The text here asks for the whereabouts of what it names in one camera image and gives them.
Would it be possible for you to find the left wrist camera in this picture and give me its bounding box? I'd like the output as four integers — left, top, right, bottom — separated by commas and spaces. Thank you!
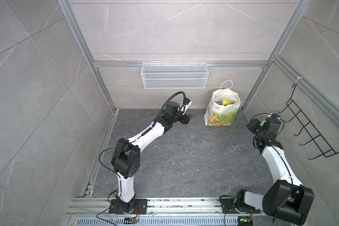
182, 98, 192, 111

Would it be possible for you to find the white printed paper bag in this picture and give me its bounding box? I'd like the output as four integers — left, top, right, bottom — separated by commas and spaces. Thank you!
204, 80, 241, 127

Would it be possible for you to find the black wire hook rack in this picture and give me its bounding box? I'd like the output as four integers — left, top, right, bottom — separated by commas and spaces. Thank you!
278, 84, 339, 160

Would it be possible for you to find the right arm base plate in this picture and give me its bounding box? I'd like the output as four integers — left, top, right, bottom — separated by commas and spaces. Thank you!
219, 195, 261, 214

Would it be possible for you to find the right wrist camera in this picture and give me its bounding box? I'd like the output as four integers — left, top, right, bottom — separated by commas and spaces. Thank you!
267, 113, 281, 120

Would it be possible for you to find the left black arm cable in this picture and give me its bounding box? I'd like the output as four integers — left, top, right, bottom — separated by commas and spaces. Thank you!
153, 91, 186, 128

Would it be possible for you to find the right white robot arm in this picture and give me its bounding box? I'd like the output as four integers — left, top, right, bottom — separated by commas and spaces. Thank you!
234, 114, 315, 226

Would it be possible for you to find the yellow chips snack bag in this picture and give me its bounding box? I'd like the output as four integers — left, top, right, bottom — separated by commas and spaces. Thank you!
217, 98, 237, 106

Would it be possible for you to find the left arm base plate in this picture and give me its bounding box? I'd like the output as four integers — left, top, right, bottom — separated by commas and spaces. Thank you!
108, 198, 148, 214

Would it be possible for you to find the white wire mesh basket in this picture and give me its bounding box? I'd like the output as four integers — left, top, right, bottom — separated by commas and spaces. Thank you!
141, 63, 209, 89

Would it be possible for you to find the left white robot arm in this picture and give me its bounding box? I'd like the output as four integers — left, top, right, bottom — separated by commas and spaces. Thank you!
111, 98, 192, 204

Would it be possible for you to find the aluminium mounting rail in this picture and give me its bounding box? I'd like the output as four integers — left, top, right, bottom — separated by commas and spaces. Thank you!
64, 196, 289, 226

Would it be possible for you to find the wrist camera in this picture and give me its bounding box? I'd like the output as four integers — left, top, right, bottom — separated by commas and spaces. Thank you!
182, 98, 192, 111
267, 113, 281, 120

